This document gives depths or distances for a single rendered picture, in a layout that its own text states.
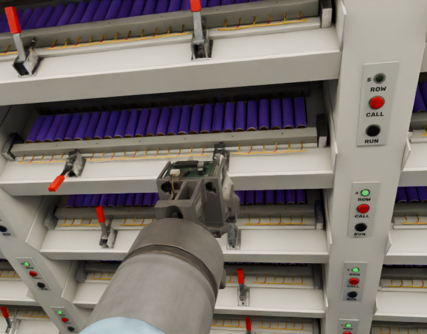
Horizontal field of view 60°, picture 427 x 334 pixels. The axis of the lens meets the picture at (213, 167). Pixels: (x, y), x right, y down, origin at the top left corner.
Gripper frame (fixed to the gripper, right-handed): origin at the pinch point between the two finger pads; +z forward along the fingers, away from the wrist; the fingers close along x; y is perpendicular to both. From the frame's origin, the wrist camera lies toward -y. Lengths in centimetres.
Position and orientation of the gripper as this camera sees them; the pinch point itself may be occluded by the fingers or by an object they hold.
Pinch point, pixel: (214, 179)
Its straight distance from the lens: 55.0
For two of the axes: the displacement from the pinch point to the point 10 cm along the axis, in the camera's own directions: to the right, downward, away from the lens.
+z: 1.6, -4.2, 8.9
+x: -9.8, 0.4, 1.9
